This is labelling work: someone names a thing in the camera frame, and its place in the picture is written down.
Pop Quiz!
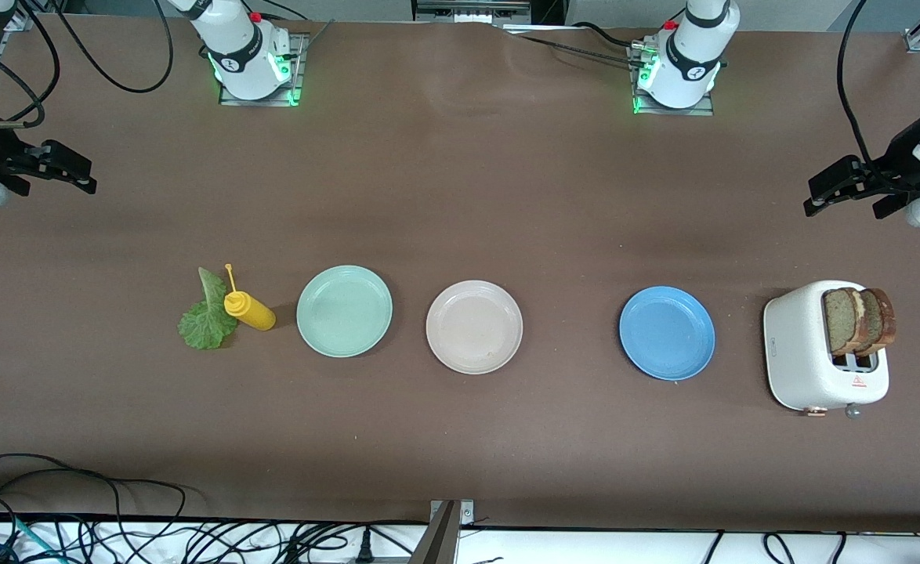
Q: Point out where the beige plate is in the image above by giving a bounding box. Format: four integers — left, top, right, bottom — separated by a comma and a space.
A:
426, 280, 523, 375

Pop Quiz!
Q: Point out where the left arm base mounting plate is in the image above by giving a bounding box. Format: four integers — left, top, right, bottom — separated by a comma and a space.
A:
631, 43, 715, 117

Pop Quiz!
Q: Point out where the blue plate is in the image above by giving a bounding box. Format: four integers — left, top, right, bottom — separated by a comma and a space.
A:
619, 286, 716, 382

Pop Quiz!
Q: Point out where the aluminium profile post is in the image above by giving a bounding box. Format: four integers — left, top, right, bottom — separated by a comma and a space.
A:
409, 500, 461, 564

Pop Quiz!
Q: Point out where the mint green plate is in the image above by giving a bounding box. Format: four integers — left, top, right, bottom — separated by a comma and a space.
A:
296, 265, 393, 359

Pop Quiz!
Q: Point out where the small metal bracket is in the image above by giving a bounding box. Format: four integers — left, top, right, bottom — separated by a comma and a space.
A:
429, 500, 476, 526

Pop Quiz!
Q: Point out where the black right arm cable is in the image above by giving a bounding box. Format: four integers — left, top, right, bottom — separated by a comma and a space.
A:
0, 0, 175, 130

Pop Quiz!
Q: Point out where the dark crust bread slice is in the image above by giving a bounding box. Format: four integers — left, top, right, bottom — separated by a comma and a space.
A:
860, 287, 897, 355

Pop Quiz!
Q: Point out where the light crust bread slice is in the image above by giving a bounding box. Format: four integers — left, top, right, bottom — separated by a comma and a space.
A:
822, 287, 868, 357

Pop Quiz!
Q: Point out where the thin black table cable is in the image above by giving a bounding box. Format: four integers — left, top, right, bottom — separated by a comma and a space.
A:
499, 22, 643, 70

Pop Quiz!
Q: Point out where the black metal frame piece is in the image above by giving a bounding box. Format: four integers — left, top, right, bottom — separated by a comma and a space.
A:
413, 0, 533, 24

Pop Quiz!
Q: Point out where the black cable loop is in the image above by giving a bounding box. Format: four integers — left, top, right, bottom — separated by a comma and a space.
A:
0, 453, 188, 549

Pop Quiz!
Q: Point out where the yellow mustard squeeze bottle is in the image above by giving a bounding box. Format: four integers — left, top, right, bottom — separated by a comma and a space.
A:
223, 263, 277, 331

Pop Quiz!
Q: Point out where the white toaster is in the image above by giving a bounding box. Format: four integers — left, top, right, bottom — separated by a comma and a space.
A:
763, 280, 890, 418

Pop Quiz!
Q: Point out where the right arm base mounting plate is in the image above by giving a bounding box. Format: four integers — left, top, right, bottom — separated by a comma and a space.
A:
219, 31, 309, 107

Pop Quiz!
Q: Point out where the green lettuce leaf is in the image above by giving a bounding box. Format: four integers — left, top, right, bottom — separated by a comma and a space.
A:
178, 267, 239, 351

